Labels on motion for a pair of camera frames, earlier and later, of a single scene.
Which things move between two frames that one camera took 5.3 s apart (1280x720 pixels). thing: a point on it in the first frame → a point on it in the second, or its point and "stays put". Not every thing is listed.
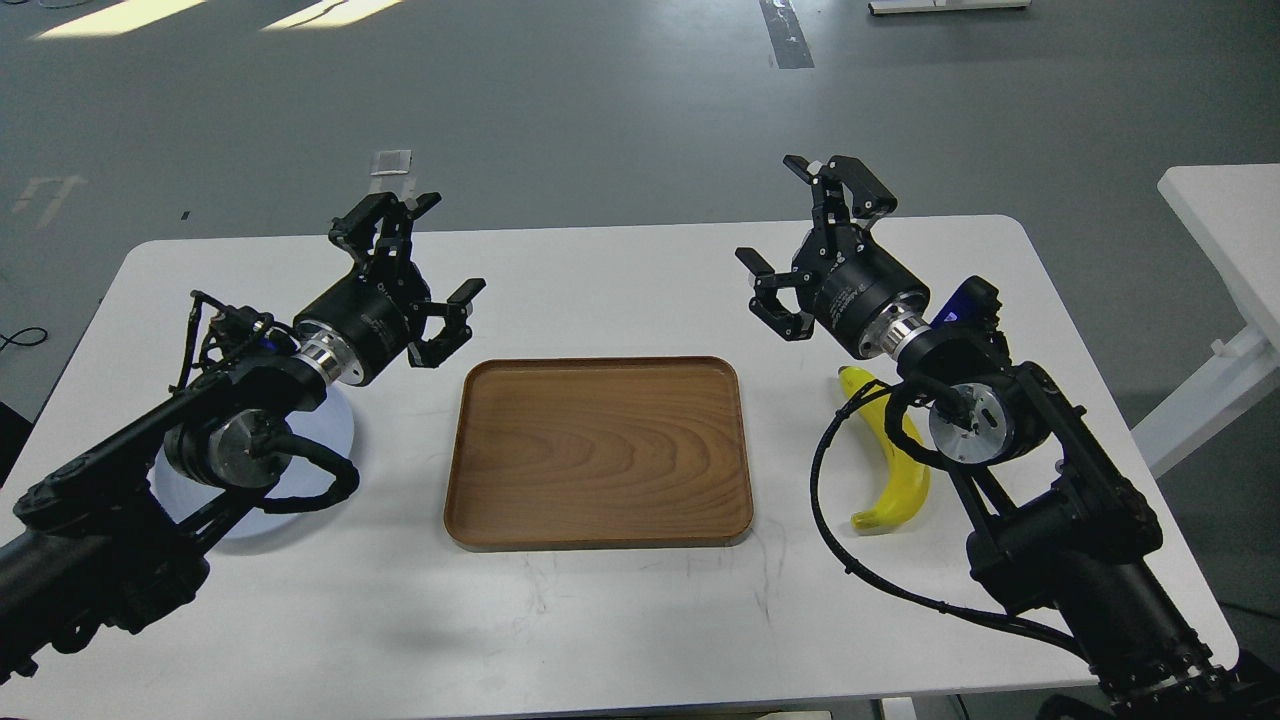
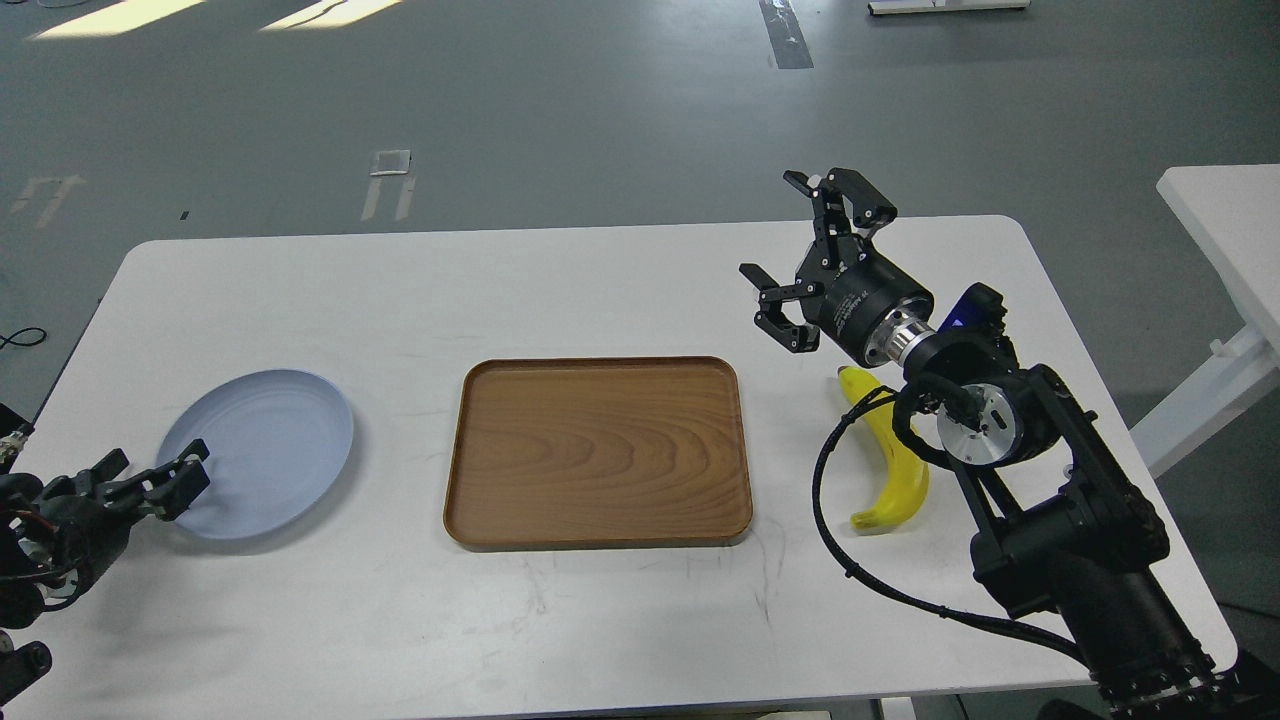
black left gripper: x=359 y=325 → x=87 y=532
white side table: x=1234 y=210 stays put
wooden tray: x=599 y=453 stays put
